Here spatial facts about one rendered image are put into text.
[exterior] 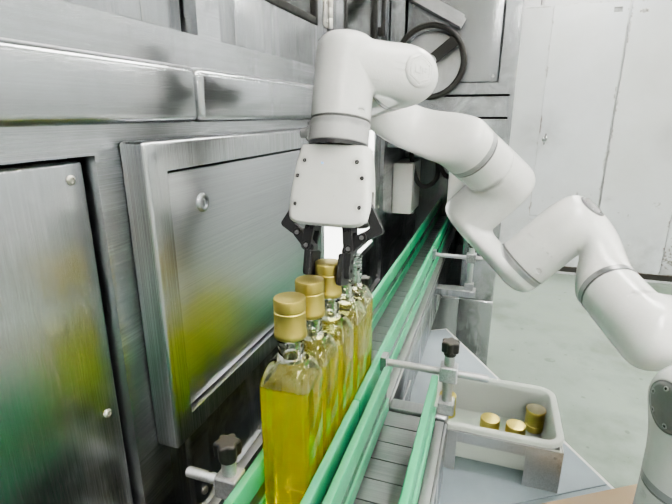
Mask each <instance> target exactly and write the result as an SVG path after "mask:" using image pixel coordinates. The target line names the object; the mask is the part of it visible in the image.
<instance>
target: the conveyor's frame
mask: <svg viewBox="0 0 672 504"><path fill-rule="evenodd" d="M458 243H459V232H458V231H457V230H456V228H455V227H454V226H453V227H452V230H451V232H450V235H449V237H448V239H447V242H446V244H445V247H444V249H443V251H442V253H448V254H455V253H456V250H457V247H458ZM453 259H454V258H445V257H440V259H439V261H438V263H437V266H436V268H435V271H434V273H433V275H432V278H431V280H430V283H429V285H428V287H427V290H426V292H425V295H424V297H423V299H422V302H421V304H420V307H419V309H418V311H417V314H416V316H415V319H414V321H413V324H412V326H411V328H410V331H409V333H408V336H407V338H406V340H405V343H404V345H403V348H402V350H401V352H400V355H399V357H398V360H401V361H407V362H413V363H419V364H420V363H421V360H422V356H423V353H424V350H425V347H426V344H427V341H428V338H429V335H430V331H431V328H432V325H433V322H434V319H435V316H436V313H437V311H436V312H435V296H436V288H437V285H438V284H446V281H447V278H448V275H449V272H450V269H451V265H452V262H453ZM417 372H418V371H414V370H409V369H403V368H397V367H394V369H393V372H392V374H391V376H390V384H389V387H388V389H387V398H389V407H390V404H391V401H392V399H399V400H403V398H404V395H405V392H406V389H407V386H408V383H409V380H411V391H412V388H413V385H414V382H415V378H416V375H417ZM446 432H447V424H444V422H441V421H435V424H434V429H433V433H432V438H431V443H430V448H429V452H428V457H427V462H426V467H425V471H424V476H423V481H422V486H421V490H420V495H419V500H418V504H439V503H440V496H441V490H442V482H443V469H444V457H445V444H446Z"/></svg>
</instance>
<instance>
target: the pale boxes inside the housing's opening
mask: <svg viewBox="0 0 672 504"><path fill-rule="evenodd" d="M415 166H416V171H417V175H418V178H419V180H420V167H421V159H415V162H410V159H406V158H403V159H401V160H399V161H397V162H395V163H393V189H392V213H399V214H411V213H412V212H413V211H414V210H415V208H416V207H417V206H418V205H419V186H417V184H416V183H415V181H414V171H415ZM464 185H465V184H464V183H463V182H461V181H460V180H459V179H458V178H457V177H456V176H454V175H453V174H452V173H450V172H449V179H448V193H447V202H448V201H449V200H450V199H451V197H453V196H454V195H455V194H456V193H457V192H458V191H459V190H460V189H461V188H462V187H463V186H464Z"/></svg>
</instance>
